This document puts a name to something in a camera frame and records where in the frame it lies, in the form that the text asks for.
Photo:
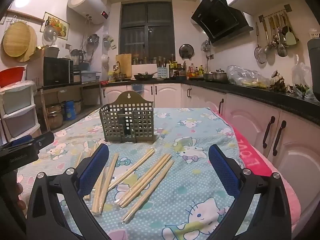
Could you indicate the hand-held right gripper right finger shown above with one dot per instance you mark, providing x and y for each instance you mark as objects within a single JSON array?
[{"x": 222, "y": 167}]

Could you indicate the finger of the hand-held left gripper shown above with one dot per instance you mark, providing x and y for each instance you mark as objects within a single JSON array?
[
  {"x": 45, "y": 138},
  {"x": 22, "y": 139}
]

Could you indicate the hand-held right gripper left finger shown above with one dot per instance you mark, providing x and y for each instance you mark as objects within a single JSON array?
[{"x": 96, "y": 165}]

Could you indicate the bundle of wooden chopsticks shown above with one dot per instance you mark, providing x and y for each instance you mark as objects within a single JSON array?
[{"x": 146, "y": 178}]

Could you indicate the green plastic utensil basket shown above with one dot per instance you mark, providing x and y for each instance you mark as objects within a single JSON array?
[{"x": 140, "y": 127}]

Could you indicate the row of hanging steel utensils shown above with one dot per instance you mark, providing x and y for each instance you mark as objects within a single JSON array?
[{"x": 281, "y": 50}]

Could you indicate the person's left hand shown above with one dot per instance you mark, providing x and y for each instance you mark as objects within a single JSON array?
[{"x": 20, "y": 187}]

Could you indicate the white plastic drawer unit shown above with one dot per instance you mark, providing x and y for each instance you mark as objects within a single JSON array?
[{"x": 17, "y": 122}]

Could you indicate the stacked steel pots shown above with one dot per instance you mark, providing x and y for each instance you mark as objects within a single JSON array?
[{"x": 53, "y": 120}]

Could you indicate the wooden stick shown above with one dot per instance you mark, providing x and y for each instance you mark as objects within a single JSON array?
[{"x": 45, "y": 112}]

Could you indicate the blue can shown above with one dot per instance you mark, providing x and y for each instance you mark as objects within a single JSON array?
[{"x": 70, "y": 111}]

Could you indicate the pink towel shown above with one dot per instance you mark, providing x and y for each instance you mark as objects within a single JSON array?
[{"x": 262, "y": 165}]

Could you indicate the small steel pot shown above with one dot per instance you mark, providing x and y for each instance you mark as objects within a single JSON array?
[{"x": 78, "y": 107}]

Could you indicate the cartoon cat printed blanket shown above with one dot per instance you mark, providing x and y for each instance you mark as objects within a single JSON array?
[{"x": 175, "y": 205}]

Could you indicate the red plastic basin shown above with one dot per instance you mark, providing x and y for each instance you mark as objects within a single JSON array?
[{"x": 11, "y": 76}]

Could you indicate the wooden shelf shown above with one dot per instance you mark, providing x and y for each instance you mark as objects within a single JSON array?
[{"x": 85, "y": 83}]

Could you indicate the black microwave oven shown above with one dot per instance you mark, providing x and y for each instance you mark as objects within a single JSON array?
[{"x": 56, "y": 71}]

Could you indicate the grey plastic storage box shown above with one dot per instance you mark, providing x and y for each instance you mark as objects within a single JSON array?
[{"x": 90, "y": 77}]

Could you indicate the black kitchen countertop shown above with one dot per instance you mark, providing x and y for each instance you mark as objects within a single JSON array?
[{"x": 250, "y": 92}]

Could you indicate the round wooden board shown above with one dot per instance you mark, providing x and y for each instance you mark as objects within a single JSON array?
[{"x": 27, "y": 58}]

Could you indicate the blender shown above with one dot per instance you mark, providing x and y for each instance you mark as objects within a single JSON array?
[{"x": 76, "y": 57}]

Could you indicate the blue plastic bag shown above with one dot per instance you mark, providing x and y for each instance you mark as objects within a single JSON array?
[{"x": 138, "y": 88}]

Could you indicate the steel bowl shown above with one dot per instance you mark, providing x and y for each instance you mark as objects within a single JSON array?
[{"x": 208, "y": 77}]

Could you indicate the clear plastic bag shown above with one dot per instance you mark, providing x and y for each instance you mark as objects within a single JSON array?
[{"x": 242, "y": 76}]

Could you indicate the white hanging ladle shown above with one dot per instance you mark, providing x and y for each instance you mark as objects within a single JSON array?
[{"x": 105, "y": 60}]

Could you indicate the row of condiment bottles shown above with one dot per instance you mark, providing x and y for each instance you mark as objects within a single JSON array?
[{"x": 192, "y": 72}]

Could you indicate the round bamboo tray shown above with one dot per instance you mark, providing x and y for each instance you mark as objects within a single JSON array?
[{"x": 17, "y": 40}]

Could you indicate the black wok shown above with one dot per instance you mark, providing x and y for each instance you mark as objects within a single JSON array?
[{"x": 143, "y": 76}]

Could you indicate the bunch of mushrooms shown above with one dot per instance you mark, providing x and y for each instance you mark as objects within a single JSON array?
[{"x": 277, "y": 82}]

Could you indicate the glass pot lid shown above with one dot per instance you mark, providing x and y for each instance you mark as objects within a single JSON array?
[{"x": 50, "y": 36}]

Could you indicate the steel faucet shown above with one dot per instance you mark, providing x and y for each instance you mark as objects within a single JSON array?
[{"x": 117, "y": 63}]

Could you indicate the rectangular wooden cutting board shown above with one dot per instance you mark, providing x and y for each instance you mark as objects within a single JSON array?
[{"x": 125, "y": 65}]

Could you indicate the hanging steel colander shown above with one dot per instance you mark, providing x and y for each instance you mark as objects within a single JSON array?
[{"x": 92, "y": 40}]

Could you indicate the white knife holder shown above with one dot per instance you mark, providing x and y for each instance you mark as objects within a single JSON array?
[{"x": 163, "y": 73}]

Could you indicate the white plastic bag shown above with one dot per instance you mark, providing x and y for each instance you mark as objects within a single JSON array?
[{"x": 301, "y": 75}]

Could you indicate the dark pot lid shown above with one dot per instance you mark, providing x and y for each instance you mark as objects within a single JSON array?
[{"x": 186, "y": 51}]

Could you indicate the row of windowsill jars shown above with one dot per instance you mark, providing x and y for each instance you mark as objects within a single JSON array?
[{"x": 160, "y": 60}]

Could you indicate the wooden rolling pin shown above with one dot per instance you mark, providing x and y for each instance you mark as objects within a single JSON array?
[{"x": 25, "y": 15}]

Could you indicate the grey bottle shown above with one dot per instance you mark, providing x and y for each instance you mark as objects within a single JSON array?
[{"x": 314, "y": 67}]

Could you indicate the white water heater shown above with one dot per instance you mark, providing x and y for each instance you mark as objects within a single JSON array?
[{"x": 87, "y": 2}]

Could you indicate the dark framed window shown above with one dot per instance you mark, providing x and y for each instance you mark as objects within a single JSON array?
[{"x": 147, "y": 30}]

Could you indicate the green spatula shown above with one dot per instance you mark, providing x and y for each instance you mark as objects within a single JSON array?
[{"x": 291, "y": 38}]

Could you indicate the black range hood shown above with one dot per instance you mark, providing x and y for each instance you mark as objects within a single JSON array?
[{"x": 220, "y": 17}]

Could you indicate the wall socket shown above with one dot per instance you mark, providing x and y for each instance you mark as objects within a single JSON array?
[{"x": 68, "y": 46}]

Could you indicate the fruit wall poster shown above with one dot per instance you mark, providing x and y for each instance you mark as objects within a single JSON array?
[{"x": 58, "y": 26}]

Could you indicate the wall caddy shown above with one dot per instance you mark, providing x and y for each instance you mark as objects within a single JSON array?
[{"x": 109, "y": 42}]

